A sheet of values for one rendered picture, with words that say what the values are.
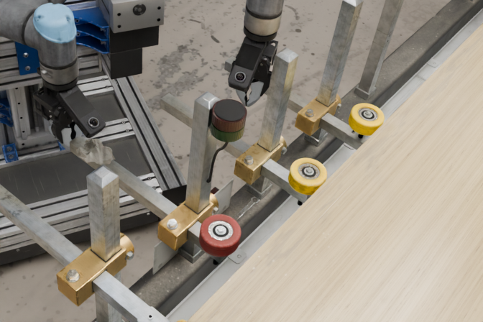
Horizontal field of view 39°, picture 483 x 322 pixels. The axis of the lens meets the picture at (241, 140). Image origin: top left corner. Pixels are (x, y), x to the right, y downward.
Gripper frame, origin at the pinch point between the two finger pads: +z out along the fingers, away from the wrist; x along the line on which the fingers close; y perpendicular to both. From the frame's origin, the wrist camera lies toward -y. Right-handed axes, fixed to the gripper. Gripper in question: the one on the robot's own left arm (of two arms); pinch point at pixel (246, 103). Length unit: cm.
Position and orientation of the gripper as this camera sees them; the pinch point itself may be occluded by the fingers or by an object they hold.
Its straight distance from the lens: 152.9
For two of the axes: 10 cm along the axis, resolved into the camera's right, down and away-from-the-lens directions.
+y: 2.9, -6.6, 6.9
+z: -1.2, 7.0, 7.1
